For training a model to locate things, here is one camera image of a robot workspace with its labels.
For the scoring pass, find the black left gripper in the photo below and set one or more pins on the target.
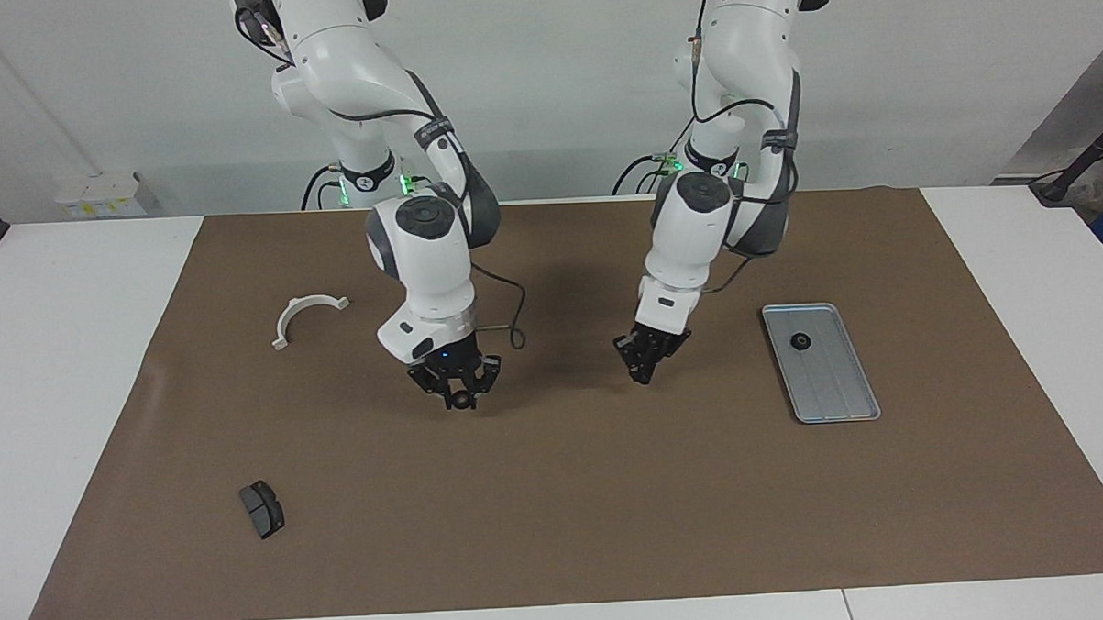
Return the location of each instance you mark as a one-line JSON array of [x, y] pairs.
[[654, 345]]

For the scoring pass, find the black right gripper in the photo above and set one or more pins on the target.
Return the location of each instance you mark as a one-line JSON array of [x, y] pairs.
[[457, 366]]

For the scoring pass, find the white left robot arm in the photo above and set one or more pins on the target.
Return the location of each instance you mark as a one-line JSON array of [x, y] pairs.
[[691, 241]]

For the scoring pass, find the grey metal tray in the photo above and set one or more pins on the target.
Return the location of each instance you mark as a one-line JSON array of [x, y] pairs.
[[834, 383]]

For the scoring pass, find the brown table mat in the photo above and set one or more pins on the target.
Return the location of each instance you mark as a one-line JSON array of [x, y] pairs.
[[559, 512]]

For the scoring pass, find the wide dark brake pad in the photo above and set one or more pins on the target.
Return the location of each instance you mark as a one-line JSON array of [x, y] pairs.
[[263, 511]]

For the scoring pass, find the black stand pole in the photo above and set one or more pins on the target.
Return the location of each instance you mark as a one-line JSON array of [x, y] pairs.
[[1087, 158]]

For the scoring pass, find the white curved plastic bracket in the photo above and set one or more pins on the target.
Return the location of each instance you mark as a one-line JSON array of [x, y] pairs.
[[283, 321]]

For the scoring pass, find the white wall socket box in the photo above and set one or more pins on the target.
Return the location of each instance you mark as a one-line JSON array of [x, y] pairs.
[[98, 197]]

